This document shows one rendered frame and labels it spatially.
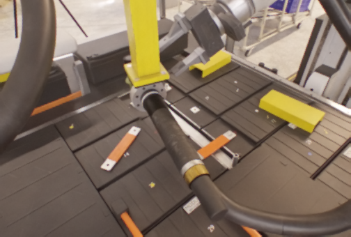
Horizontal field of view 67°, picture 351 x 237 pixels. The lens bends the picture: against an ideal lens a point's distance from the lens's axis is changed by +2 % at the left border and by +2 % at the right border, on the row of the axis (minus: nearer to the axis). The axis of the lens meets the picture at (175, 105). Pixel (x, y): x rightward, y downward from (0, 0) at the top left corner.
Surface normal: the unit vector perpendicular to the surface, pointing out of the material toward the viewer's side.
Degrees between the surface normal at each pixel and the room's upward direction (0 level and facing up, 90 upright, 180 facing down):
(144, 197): 0
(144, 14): 90
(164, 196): 0
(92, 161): 0
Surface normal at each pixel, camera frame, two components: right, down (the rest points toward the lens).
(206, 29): 0.40, 0.58
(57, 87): 0.63, 0.49
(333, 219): -0.06, -0.60
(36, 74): 0.79, -0.11
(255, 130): -0.01, -0.77
